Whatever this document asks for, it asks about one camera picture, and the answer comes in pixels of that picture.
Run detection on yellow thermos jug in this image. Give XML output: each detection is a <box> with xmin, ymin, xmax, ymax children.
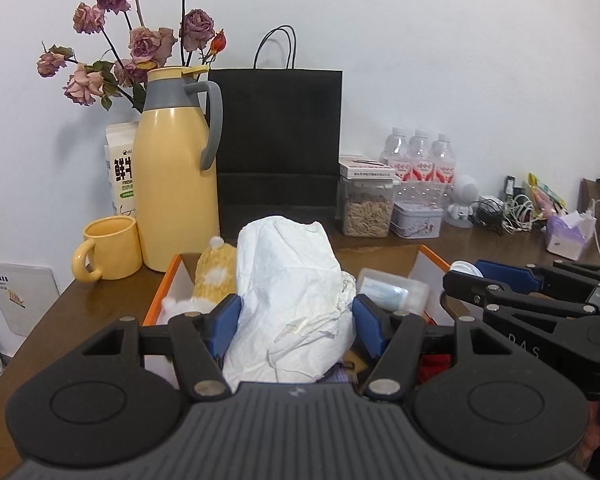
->
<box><xmin>132</xmin><ymin>66</ymin><xmax>224</xmax><ymax>273</ymax></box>

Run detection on purple tissue pack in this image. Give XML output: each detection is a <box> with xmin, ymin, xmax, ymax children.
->
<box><xmin>545</xmin><ymin>210</ymin><xmax>596</xmax><ymax>260</ymax></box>

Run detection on white and red card box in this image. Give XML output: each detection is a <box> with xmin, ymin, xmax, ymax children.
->
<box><xmin>338</xmin><ymin>155</ymin><xmax>400</xmax><ymax>181</ymax></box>

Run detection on yellow mug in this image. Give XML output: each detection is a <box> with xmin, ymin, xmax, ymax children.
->
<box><xmin>71</xmin><ymin>216</ymin><xmax>144</xmax><ymax>282</ymax></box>

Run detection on white milk carton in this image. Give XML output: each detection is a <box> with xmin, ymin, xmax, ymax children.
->
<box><xmin>104</xmin><ymin>122</ymin><xmax>141</xmax><ymax>218</ymax></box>

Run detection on white board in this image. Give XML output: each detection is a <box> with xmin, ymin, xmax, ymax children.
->
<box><xmin>0</xmin><ymin>260</ymin><xmax>60</xmax><ymax>338</ymax></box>

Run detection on white tin box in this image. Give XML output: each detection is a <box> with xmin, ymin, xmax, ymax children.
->
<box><xmin>391</xmin><ymin>200</ymin><xmax>444</xmax><ymax>239</ymax></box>

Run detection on clear jar of seeds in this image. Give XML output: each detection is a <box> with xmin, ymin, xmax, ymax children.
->
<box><xmin>337</xmin><ymin>177</ymin><xmax>401</xmax><ymax>238</ymax></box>

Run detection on tangle of charger cables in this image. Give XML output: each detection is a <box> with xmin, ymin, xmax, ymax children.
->
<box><xmin>472</xmin><ymin>175</ymin><xmax>548</xmax><ymax>235</ymax></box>

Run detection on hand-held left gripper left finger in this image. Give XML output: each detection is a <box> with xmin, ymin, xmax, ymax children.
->
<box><xmin>82</xmin><ymin>294</ymin><xmax>243</xmax><ymax>401</ymax></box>

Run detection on purple knitted pouch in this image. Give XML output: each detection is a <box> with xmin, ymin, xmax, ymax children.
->
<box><xmin>325</xmin><ymin>362</ymin><xmax>356</xmax><ymax>383</ymax></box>

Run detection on red rose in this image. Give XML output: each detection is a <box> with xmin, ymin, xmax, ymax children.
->
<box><xmin>420</xmin><ymin>352</ymin><xmax>453</xmax><ymax>386</ymax></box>

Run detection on dried pink rose bouquet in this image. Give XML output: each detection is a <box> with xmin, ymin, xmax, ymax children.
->
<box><xmin>36</xmin><ymin>0</ymin><xmax>228</xmax><ymax>113</ymax></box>

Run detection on white and yellow plush toy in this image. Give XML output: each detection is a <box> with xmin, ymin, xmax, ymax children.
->
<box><xmin>161</xmin><ymin>236</ymin><xmax>241</xmax><ymax>323</ymax></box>

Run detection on clear water bottle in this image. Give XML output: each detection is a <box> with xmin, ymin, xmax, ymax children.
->
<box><xmin>430</xmin><ymin>133</ymin><xmax>456</xmax><ymax>196</ymax></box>
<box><xmin>407</xmin><ymin>130</ymin><xmax>433</xmax><ymax>188</ymax></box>
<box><xmin>380</xmin><ymin>127</ymin><xmax>411</xmax><ymax>186</ymax></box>

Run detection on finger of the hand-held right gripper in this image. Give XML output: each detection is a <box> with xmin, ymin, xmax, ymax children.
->
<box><xmin>475</xmin><ymin>259</ymin><xmax>600</xmax><ymax>293</ymax></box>
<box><xmin>442</xmin><ymin>271</ymin><xmax>600</xmax><ymax>318</ymax></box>

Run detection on black paper bag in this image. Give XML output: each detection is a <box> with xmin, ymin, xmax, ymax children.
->
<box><xmin>207</xmin><ymin>25</ymin><xmax>344</xmax><ymax>247</ymax></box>

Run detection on red cardboard box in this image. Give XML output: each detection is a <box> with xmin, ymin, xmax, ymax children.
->
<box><xmin>141</xmin><ymin>245</ymin><xmax>473</xmax><ymax>386</ymax></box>

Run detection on white robot figure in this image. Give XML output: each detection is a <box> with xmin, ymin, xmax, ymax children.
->
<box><xmin>445</xmin><ymin>174</ymin><xmax>481</xmax><ymax>228</ymax></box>

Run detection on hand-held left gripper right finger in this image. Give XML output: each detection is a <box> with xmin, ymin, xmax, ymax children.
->
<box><xmin>352</xmin><ymin>294</ymin><xmax>513</xmax><ymax>401</ymax></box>

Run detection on colourful snack packets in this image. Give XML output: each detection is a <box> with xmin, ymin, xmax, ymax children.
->
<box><xmin>525</xmin><ymin>172</ymin><xmax>566</xmax><ymax>218</ymax></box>

